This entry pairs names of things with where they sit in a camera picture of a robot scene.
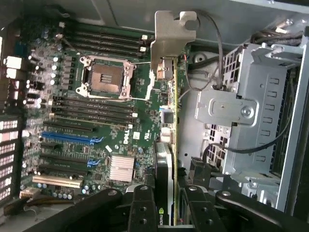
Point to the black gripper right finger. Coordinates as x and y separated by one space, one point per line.
205 212

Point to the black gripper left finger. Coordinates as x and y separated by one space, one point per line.
142 210

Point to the silver chipset heatsink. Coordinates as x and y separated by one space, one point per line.
121 168

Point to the white expansion slot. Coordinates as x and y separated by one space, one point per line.
58 181

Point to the long black expansion slot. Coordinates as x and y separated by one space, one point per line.
62 169
67 126
62 158

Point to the green motherboard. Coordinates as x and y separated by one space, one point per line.
144 116

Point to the black RAM slot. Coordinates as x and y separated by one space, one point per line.
96 103
106 38
96 113
96 108
106 49
106 33
96 118
106 44

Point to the blue expansion slot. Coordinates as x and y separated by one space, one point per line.
67 137

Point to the short black expansion slot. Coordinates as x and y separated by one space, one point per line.
50 145

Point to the white power connector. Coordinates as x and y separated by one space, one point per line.
29 192

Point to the grey power supply unit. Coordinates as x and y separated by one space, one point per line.
24 222

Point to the CPU socket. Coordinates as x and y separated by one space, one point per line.
106 77

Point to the tall metal disk bay cage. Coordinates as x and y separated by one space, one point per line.
260 79

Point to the open black PC case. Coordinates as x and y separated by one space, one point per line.
229 29

